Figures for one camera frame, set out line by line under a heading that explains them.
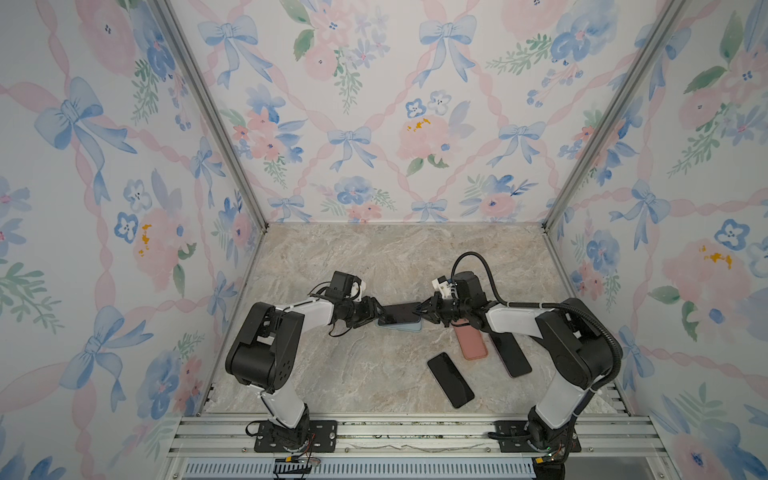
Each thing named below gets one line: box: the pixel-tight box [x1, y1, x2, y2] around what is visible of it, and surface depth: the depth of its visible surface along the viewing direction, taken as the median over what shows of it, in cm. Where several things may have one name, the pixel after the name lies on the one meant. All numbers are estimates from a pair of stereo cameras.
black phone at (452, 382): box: [427, 352, 475, 409], surface depth 84 cm
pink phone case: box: [451, 318, 488, 360], surface depth 92 cm
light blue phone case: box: [376, 318, 423, 332], surface depth 94 cm
